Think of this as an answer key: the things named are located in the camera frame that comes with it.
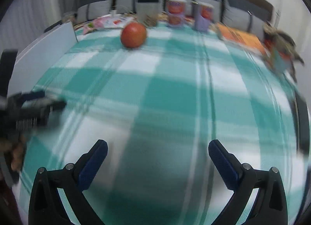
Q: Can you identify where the red round fruit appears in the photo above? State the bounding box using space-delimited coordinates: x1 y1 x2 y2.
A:
121 22 148 49

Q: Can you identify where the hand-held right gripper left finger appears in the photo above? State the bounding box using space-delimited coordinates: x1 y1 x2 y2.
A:
28 139 108 225

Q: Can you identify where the orange packet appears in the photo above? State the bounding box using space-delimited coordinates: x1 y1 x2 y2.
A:
216 22 268 55

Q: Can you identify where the grey curtain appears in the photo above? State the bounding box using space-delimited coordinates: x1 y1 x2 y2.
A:
10 0 83 46

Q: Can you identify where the teal checked tablecloth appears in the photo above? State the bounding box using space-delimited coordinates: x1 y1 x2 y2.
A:
18 20 307 225

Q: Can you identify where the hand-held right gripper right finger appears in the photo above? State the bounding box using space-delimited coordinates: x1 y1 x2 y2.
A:
208 140 288 225

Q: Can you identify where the pink printed packet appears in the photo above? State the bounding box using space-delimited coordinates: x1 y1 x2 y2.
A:
83 16 134 33

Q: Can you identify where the person's left hand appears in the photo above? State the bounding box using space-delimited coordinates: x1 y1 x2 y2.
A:
0 135 28 172

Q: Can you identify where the grey sofa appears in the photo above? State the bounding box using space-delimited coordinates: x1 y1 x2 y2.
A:
78 0 275 31

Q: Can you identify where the white cardboard box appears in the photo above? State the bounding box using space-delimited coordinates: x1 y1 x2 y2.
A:
7 22 78 99

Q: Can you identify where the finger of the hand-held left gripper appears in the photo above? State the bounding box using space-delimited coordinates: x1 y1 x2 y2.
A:
21 91 46 101
24 100 66 119

